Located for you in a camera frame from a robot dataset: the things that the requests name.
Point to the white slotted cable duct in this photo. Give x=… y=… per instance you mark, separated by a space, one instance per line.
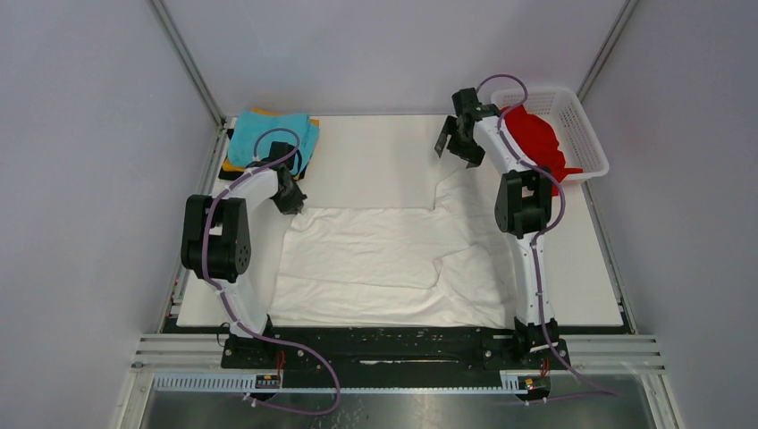
x=254 y=384

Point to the folded orange t shirt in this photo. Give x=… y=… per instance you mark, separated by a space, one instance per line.
x=234 y=167

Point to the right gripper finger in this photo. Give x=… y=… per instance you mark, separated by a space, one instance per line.
x=449 y=130
x=474 y=156

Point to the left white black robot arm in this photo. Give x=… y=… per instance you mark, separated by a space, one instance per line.
x=216 y=241

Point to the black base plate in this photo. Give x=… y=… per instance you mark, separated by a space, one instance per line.
x=378 y=358

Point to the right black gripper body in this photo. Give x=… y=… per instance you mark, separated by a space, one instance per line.
x=459 y=144

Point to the white t shirt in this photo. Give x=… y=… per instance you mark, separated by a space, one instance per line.
x=445 y=266

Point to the red t shirt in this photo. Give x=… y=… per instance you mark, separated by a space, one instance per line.
x=537 y=139

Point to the white plastic basket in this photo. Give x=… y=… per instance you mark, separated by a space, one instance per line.
x=561 y=109

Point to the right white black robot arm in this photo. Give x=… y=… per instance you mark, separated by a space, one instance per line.
x=523 y=209

